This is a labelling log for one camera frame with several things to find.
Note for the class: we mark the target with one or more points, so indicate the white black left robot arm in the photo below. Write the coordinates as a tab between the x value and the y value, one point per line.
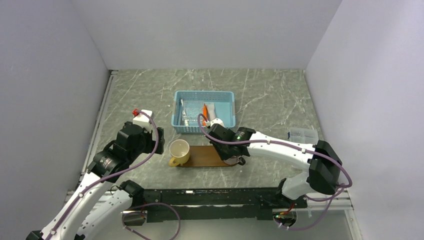
77	220

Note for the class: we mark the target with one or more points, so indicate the mauve ceramic mug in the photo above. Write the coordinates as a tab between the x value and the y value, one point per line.
234	159

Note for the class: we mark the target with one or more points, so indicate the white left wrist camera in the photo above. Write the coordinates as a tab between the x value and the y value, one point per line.
142	118

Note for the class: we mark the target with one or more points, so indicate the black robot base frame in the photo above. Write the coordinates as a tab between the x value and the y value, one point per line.
260	203

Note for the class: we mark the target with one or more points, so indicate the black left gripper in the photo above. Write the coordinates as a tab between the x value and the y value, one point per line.
152	143

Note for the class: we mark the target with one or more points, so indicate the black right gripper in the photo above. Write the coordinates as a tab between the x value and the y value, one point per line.
223	155

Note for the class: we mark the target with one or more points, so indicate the brown oval wooden tray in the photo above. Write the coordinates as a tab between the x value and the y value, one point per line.
204	156

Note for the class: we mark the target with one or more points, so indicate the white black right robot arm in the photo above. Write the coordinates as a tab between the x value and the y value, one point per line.
319	165

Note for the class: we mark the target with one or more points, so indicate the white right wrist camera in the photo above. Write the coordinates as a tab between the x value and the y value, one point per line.
216	121

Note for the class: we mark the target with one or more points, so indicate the yellow ceramic mug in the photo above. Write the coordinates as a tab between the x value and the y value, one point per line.
180	153

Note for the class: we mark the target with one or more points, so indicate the light blue plastic basket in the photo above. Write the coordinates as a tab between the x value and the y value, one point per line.
224	102

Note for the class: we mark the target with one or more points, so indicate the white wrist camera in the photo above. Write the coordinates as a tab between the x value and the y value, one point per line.
216	121
142	118

